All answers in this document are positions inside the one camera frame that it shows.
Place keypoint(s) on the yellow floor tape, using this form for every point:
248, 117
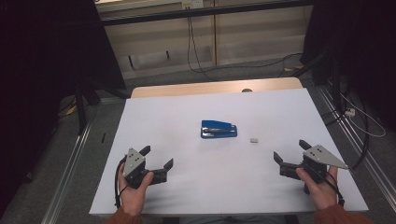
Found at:
71, 110

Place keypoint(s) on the aluminium floor rail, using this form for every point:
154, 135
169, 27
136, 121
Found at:
355, 140
63, 177

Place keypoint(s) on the person's left hand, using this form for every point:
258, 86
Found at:
134, 199

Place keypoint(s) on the white wall socket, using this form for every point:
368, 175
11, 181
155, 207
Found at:
192, 4

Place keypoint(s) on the black metal beam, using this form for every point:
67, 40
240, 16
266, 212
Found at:
202, 11

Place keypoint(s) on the blue stapler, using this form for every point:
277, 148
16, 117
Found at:
218, 130

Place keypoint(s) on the black stand legs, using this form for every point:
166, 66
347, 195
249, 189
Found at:
81, 109
334, 84

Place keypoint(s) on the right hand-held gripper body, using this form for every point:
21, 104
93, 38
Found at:
320, 155

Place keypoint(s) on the round table grommet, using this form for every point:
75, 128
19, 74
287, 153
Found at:
247, 90

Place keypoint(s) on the small black floor object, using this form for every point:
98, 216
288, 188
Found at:
103, 138

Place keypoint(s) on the person's right hand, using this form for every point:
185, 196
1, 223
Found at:
322, 194

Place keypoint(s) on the black curtain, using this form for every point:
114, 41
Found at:
367, 46
37, 68

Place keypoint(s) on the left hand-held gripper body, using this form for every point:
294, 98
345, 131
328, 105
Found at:
134, 161

